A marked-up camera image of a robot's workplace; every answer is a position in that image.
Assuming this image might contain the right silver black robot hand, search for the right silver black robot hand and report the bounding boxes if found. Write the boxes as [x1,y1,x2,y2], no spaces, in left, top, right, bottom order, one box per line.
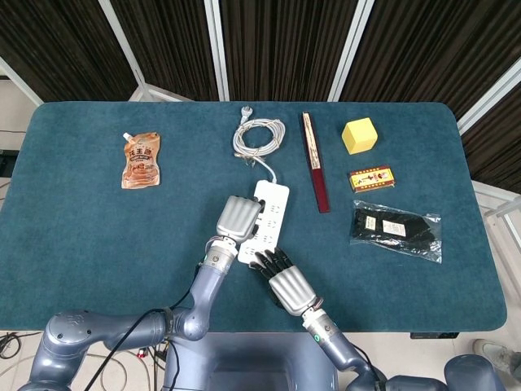
[247,247,318,317]

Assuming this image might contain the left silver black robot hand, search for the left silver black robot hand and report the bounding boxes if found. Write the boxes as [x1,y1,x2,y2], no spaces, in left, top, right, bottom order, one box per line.
[214,195,266,245]

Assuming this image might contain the white power strip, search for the white power strip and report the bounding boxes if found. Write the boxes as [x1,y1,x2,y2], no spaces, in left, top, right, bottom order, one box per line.
[237,180,291,266]

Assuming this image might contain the blue-grey robot torso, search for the blue-grey robot torso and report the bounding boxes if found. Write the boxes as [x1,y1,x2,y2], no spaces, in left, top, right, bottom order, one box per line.
[162,332,339,391]

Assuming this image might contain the dark red folded fan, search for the dark red folded fan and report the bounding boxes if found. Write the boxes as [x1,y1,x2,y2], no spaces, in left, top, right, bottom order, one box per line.
[301,112,331,214]

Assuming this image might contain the orange sauce pouch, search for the orange sauce pouch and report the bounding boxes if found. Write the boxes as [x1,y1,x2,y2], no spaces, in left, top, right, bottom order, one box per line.
[120,131,163,190]

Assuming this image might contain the black gloves in plastic bag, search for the black gloves in plastic bag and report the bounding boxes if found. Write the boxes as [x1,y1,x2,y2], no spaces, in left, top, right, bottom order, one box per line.
[350,199,443,265]

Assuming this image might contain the yellow red small box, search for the yellow red small box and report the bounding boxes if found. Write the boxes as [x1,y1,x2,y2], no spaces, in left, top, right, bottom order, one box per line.
[348,165,396,194]

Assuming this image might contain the teal table cloth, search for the teal table cloth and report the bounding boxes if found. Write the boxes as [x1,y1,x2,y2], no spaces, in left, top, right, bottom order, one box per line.
[0,101,508,333]

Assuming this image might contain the white screen base foot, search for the white screen base foot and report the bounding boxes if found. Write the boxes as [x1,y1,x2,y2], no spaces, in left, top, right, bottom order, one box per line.
[128,83,196,103]

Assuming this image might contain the yellow foam cube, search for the yellow foam cube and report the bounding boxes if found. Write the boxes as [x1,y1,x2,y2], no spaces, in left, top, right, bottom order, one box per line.
[341,116,379,156]

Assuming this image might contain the black table control panel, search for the black table control panel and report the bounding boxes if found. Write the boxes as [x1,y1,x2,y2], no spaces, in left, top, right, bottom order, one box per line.
[409,332,460,340]

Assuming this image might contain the grey shoe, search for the grey shoe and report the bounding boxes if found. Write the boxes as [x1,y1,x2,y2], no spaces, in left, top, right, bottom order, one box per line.
[472,338,514,367]

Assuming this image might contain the white coiled power cord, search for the white coiled power cord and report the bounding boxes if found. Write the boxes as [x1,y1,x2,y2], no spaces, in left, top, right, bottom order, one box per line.
[232,105,285,183]

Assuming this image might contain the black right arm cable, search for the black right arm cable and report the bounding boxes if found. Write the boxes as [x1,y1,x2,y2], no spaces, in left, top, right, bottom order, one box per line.
[349,344,386,384]

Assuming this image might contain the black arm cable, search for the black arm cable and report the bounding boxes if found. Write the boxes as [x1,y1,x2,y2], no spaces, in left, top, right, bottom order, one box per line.
[91,262,204,380]
[349,344,386,384]

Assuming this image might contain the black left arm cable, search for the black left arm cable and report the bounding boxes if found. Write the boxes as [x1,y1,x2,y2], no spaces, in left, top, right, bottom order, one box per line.
[91,262,204,380]

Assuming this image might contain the white double screen frame post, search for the white double screen frame post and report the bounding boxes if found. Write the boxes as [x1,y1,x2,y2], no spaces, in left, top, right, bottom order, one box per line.
[204,0,230,102]

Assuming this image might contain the white floor cable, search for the white floor cable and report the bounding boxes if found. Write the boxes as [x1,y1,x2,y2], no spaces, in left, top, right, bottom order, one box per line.
[99,345,158,391]

